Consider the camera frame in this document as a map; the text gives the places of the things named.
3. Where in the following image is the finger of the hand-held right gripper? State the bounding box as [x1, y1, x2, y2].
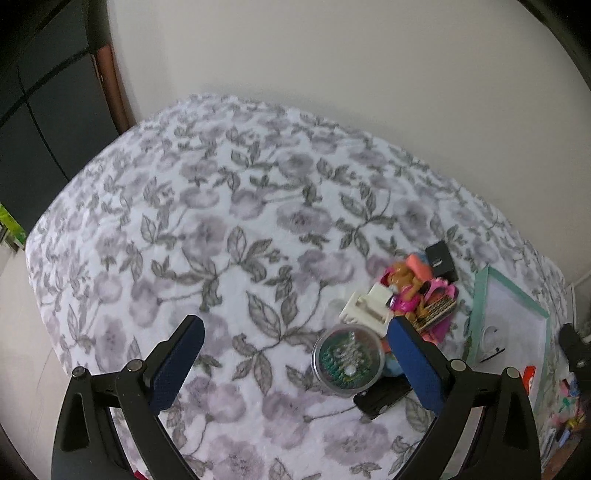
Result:
[558, 323, 591, 386]

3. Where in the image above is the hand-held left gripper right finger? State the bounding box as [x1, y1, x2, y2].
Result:
[387, 316, 541, 480]

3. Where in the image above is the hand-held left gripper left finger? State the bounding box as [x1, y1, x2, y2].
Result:
[51, 315, 206, 480]

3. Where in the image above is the small gold patterned box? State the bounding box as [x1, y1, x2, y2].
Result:
[412, 295, 459, 332]

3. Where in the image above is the clear bin with green rim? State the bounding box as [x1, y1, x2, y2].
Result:
[464, 265, 551, 416]

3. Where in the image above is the pink brown toy dog figure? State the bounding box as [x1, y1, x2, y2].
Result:
[379, 255, 460, 344]

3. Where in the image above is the flat black device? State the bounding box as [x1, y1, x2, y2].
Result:
[355, 375, 414, 421]

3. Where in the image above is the pile of colourful small toys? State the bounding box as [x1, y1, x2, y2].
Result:
[538, 376, 587, 467]

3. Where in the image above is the round clear jar of beads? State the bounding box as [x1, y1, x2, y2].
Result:
[311, 324, 386, 397]

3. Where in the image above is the white plastic block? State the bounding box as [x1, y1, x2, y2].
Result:
[339, 282, 393, 337]

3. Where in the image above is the white round object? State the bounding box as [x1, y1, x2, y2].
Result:
[478, 325, 507, 357]

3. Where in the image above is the small black box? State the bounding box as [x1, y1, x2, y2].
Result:
[425, 240, 459, 283]

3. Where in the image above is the floral grey white blanket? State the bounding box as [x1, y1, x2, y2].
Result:
[25, 93, 566, 480]

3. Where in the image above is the green packet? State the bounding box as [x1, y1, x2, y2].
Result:
[0, 202, 29, 252]

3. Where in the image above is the dark wardrobe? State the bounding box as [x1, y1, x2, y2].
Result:
[0, 0, 122, 234]

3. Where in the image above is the brown wooden frame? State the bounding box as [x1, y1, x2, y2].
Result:
[90, 42, 136, 136]

